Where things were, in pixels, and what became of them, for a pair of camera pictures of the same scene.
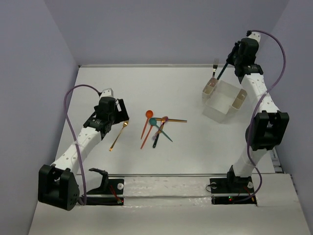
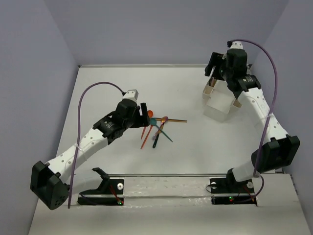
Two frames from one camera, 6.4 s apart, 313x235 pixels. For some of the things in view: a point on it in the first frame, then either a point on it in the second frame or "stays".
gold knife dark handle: (159, 131) stays
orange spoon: (149, 114) stays
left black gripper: (121, 112) → (142, 115)
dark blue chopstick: (173, 119) stays
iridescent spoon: (164, 119) stays
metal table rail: (148, 65) stays
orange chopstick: (174, 120) stays
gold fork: (124, 124) → (213, 82)
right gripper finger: (236, 47) → (215, 58)
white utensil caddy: (221, 101) stays
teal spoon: (153, 121) stays
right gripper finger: (232, 57) → (209, 68)
